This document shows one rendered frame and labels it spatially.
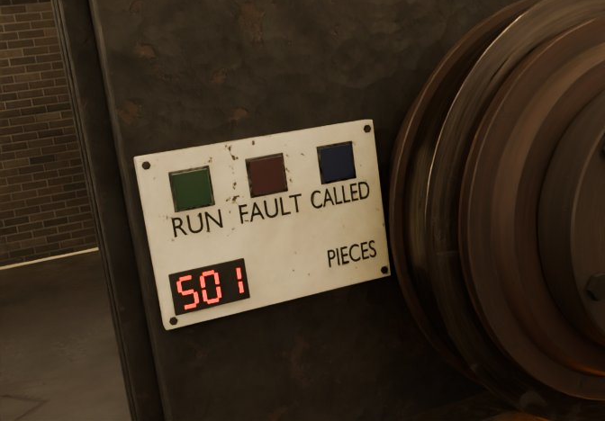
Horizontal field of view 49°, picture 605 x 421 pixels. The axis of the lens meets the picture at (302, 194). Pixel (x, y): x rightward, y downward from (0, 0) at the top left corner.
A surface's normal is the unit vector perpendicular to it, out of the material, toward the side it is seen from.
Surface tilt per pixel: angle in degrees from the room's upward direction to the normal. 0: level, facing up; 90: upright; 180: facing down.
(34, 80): 90
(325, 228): 90
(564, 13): 90
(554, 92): 45
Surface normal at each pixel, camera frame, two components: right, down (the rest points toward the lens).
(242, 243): 0.34, 0.11
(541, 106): -0.51, -0.47
